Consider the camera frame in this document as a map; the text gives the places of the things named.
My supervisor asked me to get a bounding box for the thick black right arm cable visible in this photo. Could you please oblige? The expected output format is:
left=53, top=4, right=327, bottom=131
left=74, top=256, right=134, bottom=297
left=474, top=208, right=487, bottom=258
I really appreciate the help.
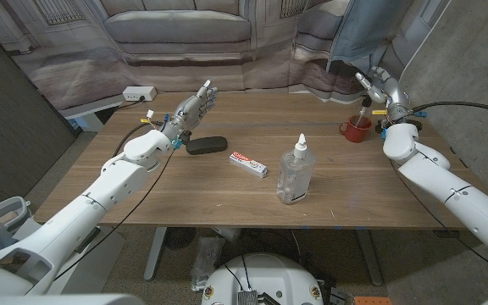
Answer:
left=411, top=100, right=488, bottom=124

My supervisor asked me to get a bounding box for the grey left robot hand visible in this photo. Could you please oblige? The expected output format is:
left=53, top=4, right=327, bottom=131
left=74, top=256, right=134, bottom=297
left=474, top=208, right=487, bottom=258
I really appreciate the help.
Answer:
left=161, top=79, right=219, bottom=145

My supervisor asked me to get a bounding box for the white grey bin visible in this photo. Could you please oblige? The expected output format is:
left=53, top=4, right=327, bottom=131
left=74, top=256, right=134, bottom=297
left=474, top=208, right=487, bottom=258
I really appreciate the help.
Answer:
left=0, top=196, right=32, bottom=234

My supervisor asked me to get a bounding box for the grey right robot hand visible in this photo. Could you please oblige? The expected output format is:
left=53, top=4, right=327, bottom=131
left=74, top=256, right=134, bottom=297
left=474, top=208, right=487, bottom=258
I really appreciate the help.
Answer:
left=354, top=65, right=411, bottom=122

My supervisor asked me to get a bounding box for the clear bottle with white nozzle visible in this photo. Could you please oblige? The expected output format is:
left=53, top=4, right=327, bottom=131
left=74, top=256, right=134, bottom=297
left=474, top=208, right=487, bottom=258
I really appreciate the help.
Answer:
left=276, top=133, right=316, bottom=206

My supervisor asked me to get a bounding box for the orange board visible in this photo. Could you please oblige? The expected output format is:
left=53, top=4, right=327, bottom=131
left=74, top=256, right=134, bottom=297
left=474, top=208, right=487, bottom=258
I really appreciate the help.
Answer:
left=353, top=296, right=393, bottom=305

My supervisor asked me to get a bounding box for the black round fan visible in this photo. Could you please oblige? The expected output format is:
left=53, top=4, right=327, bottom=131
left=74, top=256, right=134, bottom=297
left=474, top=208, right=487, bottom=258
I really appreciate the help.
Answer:
left=163, top=227, right=197, bottom=251

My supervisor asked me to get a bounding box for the printed living room backdrop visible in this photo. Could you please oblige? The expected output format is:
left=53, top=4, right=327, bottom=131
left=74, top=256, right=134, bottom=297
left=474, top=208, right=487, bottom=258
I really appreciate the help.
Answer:
left=0, top=0, right=455, bottom=114

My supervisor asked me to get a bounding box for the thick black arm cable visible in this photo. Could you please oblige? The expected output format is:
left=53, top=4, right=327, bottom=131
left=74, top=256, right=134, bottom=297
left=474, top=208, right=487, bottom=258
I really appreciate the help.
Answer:
left=111, top=120, right=164, bottom=158
left=411, top=100, right=488, bottom=124

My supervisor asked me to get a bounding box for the toothpaste box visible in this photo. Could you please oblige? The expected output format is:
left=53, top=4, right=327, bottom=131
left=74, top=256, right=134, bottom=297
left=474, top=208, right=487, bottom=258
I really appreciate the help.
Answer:
left=229, top=152, right=269, bottom=179

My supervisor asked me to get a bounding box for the red cup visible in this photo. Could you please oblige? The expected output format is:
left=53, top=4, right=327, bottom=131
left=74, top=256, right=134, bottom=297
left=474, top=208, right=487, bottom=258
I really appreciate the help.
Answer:
left=338, top=114, right=374, bottom=144

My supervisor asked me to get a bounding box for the black power strip cable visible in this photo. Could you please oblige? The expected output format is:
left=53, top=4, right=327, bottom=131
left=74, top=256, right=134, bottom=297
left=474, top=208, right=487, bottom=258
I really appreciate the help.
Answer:
left=114, top=96, right=147, bottom=112

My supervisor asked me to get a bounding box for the black oval case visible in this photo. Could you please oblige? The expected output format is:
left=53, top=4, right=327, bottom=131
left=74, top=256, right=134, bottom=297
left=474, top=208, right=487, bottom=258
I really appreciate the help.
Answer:
left=185, top=136, right=229, bottom=156

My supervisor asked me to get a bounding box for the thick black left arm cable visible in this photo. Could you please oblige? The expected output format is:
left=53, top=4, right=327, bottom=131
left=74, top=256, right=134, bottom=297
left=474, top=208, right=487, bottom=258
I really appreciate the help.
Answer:
left=111, top=120, right=164, bottom=158

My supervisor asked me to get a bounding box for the grey table leg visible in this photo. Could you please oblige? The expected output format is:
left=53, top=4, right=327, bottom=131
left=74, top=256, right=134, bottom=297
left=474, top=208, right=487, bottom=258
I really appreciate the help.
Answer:
left=356, top=228, right=384, bottom=287
left=143, top=226, right=168, bottom=282

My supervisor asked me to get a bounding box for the white power strip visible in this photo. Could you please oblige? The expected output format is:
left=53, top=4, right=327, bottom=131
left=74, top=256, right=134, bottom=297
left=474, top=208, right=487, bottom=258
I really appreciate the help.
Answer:
left=122, top=86, right=158, bottom=103

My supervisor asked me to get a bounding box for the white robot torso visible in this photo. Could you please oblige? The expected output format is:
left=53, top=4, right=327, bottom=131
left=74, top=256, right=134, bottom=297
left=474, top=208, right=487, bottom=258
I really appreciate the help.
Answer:
left=201, top=252, right=324, bottom=305

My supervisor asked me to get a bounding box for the clear plastic bag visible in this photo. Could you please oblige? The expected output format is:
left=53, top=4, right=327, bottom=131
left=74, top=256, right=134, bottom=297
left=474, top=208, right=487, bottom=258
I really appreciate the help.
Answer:
left=191, top=236, right=226, bottom=293

